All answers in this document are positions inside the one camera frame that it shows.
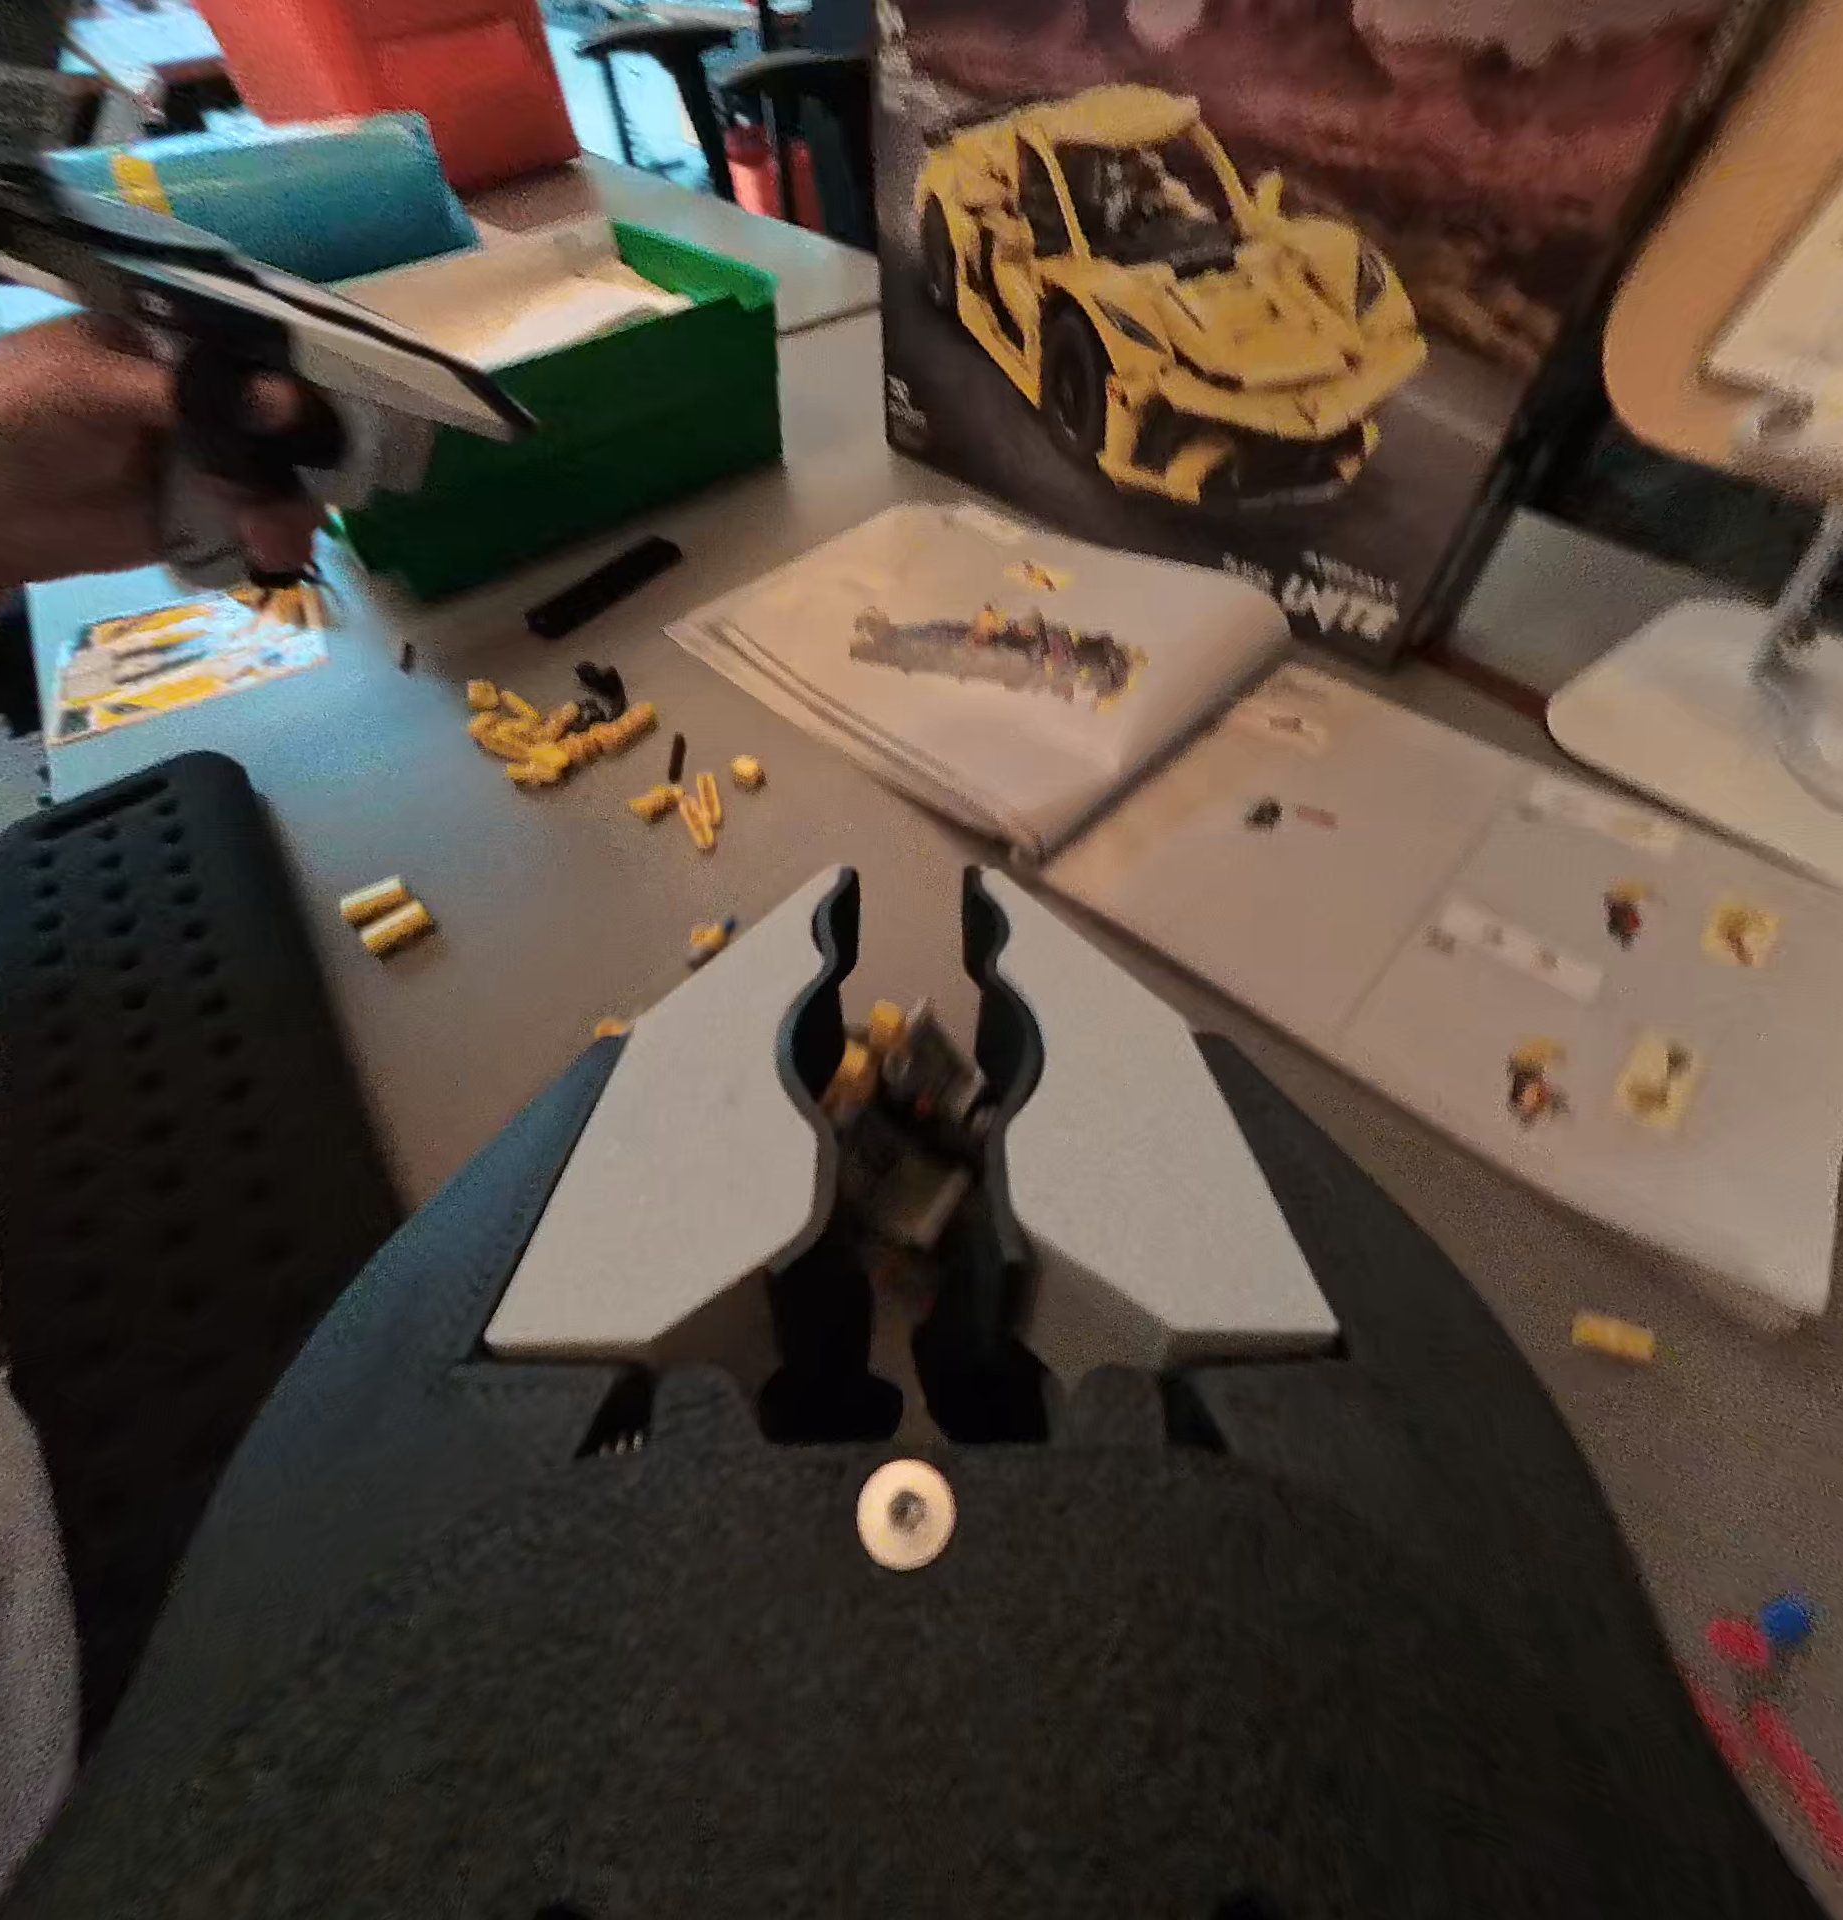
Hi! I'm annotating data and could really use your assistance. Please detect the green plastic box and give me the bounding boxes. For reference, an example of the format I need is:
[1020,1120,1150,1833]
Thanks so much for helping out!
[329,222,790,603]

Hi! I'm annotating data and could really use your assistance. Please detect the teal cloth roll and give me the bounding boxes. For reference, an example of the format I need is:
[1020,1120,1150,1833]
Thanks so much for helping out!
[44,110,482,289]

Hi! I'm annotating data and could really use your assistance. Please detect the lego car chassis model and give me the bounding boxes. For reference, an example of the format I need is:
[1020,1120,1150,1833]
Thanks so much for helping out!
[816,992,1007,1324]

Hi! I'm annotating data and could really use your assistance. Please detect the person's left hand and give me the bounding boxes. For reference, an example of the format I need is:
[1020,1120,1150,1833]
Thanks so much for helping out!
[0,314,331,627]

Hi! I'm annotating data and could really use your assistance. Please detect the pile of yellow lego pieces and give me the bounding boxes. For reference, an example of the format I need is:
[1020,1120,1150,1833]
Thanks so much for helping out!
[462,675,663,795]

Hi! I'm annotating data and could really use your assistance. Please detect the lego instruction booklet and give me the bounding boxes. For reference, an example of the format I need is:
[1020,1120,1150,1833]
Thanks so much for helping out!
[663,499,1843,1333]

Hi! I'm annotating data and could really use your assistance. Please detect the black perforated panel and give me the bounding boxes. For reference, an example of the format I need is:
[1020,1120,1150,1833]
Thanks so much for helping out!
[0,747,402,1744]

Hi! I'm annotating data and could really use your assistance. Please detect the scattered small lego pieces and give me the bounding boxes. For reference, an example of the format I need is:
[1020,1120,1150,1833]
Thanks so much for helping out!
[1682,1587,1843,1879]

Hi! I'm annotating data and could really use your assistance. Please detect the black lego brick beam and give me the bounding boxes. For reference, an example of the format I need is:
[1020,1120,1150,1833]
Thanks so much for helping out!
[522,530,690,642]

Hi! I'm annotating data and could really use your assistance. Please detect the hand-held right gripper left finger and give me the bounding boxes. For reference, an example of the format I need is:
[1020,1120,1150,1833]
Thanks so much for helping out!
[482,863,903,1445]

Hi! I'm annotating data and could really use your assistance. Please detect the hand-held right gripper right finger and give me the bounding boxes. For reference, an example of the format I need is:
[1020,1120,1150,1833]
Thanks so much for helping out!
[917,867,1344,1445]

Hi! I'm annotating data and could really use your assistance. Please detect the white board stand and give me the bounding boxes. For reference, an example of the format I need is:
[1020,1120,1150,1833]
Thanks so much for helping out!
[1545,493,1843,903]

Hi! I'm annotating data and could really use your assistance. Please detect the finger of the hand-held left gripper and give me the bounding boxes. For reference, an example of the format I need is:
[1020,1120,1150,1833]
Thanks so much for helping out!
[0,169,542,448]

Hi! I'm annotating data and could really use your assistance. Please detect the yellow car leaflet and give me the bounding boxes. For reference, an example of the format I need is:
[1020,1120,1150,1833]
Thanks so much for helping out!
[41,574,332,749]

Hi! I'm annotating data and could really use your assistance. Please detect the lego set box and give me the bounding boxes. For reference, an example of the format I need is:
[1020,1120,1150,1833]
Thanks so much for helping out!
[870,0,1787,672]

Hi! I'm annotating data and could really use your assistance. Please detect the orange plastic case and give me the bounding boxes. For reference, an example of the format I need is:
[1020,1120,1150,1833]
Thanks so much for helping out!
[191,0,587,198]

